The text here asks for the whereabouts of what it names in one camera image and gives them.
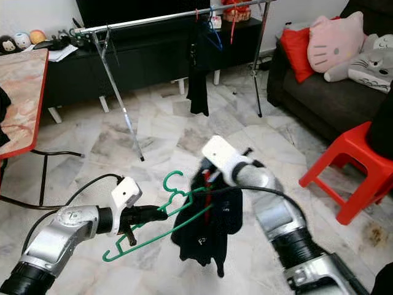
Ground black electronics pile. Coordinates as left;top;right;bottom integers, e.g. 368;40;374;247
37;28;87;50

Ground white round plush toy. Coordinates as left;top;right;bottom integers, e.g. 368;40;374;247
14;32;31;50

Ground dark grey fabric sofa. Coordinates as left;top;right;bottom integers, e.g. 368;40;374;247
267;0;393;145

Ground black television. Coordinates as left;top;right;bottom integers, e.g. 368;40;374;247
77;0;212;25

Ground orange round plush toy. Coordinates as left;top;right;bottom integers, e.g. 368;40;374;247
29;29;47;45

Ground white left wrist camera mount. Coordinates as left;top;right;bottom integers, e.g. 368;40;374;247
111;177;143;235

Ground red square cushion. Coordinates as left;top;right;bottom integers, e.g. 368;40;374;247
279;26;317;84

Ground green plastic hanger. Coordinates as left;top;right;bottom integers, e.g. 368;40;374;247
102;170;216;263

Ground black jacket with red cuffs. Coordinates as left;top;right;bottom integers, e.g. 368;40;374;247
0;86;13;167

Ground pink cat face cushion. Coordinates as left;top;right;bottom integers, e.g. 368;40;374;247
307;11;366;74

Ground red plastic stool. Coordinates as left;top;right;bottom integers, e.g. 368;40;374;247
299;121;393;226

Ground black round plush toy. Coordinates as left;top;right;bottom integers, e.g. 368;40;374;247
0;36;18;53

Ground blue plastic hanger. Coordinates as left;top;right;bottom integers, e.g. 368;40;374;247
206;11;224;51

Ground marble-look folding table red edge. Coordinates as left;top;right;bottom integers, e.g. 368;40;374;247
0;48;84;207

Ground black round bucket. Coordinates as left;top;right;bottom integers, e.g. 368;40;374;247
367;101;393;162

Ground black TV console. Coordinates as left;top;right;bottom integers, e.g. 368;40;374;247
37;17;265;114

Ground white papers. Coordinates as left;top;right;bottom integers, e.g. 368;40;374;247
48;44;79;62

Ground grey closed-eyed Totoro plush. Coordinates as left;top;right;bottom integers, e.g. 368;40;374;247
361;34;393;55

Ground red fortune figurine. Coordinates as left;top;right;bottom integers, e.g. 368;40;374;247
221;0;252;22

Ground grey wide-eyed Totoro plush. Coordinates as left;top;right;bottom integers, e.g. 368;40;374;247
324;49;393;94

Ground black hanging trousers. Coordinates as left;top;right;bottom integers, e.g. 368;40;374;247
186;12;212;116

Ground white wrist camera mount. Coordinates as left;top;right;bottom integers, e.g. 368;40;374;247
201;135;249;185
111;177;143;235

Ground navy garment with red stripe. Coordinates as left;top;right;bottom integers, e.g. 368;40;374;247
171;161;244;278

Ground silver metal clothes rack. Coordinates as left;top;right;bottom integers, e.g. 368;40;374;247
71;0;277;163

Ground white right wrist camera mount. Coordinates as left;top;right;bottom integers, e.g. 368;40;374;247
201;135;249;185

